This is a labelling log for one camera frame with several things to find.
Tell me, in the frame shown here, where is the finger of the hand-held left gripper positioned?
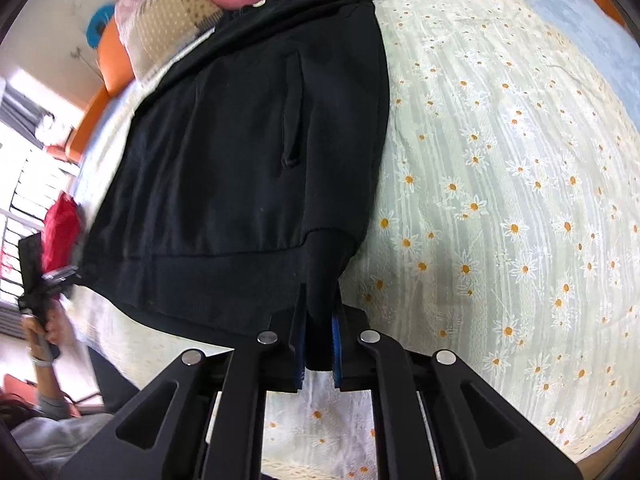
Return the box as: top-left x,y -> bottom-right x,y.
42,266 -> 84,292

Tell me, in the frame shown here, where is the person's left forearm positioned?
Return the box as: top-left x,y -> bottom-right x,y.
27,355 -> 77,417

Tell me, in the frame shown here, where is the patchwork dotted pillow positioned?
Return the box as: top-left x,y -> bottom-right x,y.
127,0 -> 227,82

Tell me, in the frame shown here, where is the red cloth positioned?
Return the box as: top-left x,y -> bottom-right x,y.
40,192 -> 84,274

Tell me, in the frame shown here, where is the cream daisy print blanket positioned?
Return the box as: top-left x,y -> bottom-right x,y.
65,0 -> 640,480

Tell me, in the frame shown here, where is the black zip jacket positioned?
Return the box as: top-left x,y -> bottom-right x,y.
77,0 -> 392,372

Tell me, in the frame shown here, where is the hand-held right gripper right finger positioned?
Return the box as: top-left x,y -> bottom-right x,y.
330,309 -> 584,480

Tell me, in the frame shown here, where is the person's left hand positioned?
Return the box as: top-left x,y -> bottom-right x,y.
22,303 -> 67,359

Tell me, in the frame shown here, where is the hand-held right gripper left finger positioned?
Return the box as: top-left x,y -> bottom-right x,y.
60,282 -> 308,480

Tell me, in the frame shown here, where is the orange sofa bed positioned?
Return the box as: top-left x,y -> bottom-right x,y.
65,0 -> 629,164

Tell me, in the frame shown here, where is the blue ring neck pillow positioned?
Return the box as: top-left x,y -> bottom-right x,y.
83,3 -> 117,50

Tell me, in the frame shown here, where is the person's grey clothed torso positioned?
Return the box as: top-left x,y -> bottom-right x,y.
9,406 -> 119,480

